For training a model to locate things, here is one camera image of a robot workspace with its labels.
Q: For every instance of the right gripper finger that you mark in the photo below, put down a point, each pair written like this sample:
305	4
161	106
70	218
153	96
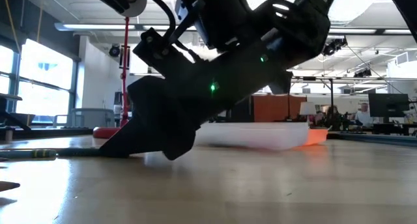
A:
137	139

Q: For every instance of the clear supply box orange lid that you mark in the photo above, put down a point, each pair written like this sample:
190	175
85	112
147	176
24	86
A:
260	136

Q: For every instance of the dark green pencil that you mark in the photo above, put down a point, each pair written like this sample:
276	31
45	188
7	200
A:
44	153

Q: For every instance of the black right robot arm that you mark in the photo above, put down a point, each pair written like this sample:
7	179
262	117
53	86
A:
293	32

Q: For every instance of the red desk lamp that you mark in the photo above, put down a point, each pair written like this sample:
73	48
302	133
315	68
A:
124	97

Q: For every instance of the black computer monitor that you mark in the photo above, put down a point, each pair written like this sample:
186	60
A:
118	98
387	105

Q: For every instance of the large window pane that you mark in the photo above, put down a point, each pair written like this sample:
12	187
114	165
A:
45	80

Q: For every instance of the white lampshade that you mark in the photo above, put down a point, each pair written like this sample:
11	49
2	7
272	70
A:
307	108

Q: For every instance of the long ceiling light strip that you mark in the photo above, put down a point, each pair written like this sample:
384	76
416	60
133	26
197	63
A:
97	26

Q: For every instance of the person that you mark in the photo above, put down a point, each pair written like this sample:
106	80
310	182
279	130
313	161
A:
363	115
333	116

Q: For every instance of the narrow window pane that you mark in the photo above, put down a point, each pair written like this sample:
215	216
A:
6	77

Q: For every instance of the black ceiling spotlight cluster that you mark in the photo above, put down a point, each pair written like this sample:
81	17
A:
334	46
363	73

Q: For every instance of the white ceiling vent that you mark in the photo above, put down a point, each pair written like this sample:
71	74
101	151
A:
407	58

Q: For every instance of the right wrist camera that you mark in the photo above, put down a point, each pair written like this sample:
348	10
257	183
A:
156	48

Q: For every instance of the black metal rig frame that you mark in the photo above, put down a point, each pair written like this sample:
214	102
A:
331	97

